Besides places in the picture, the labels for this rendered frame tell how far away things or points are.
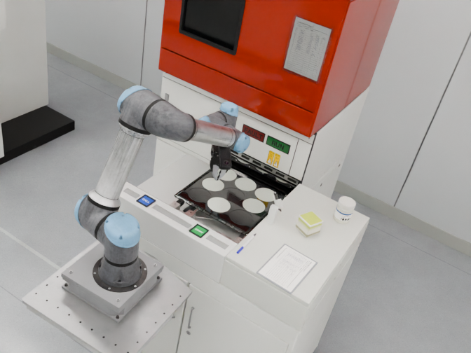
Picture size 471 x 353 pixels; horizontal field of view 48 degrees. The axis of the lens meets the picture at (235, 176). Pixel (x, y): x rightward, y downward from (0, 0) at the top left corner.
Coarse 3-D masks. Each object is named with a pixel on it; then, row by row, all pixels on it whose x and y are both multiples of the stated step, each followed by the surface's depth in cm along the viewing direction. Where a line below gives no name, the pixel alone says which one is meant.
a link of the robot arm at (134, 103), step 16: (128, 96) 172; (144, 96) 170; (128, 112) 171; (144, 112) 168; (128, 128) 172; (144, 128) 171; (128, 144) 175; (112, 160) 177; (128, 160) 178; (112, 176) 178; (96, 192) 181; (112, 192) 180; (80, 208) 183; (96, 208) 180; (112, 208) 181; (80, 224) 185; (96, 224) 179
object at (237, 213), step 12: (252, 180) 248; (192, 192) 233; (204, 192) 234; (216, 192) 236; (228, 192) 237; (240, 192) 239; (252, 192) 240; (276, 192) 243; (204, 204) 227; (240, 204) 232; (264, 204) 235; (228, 216) 224; (240, 216) 225; (252, 216) 226; (240, 228) 219
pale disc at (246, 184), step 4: (236, 180) 246; (240, 180) 246; (244, 180) 247; (248, 180) 247; (236, 184) 243; (240, 184) 244; (244, 184) 244; (248, 184) 245; (252, 184) 245; (240, 188) 241; (244, 188) 241; (248, 188) 242; (252, 188) 242
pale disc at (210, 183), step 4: (204, 180) 241; (208, 180) 242; (212, 180) 242; (204, 184) 239; (208, 184) 239; (212, 184) 240; (216, 184) 240; (220, 184) 241; (208, 188) 237; (212, 188) 237; (216, 188) 238; (220, 188) 238
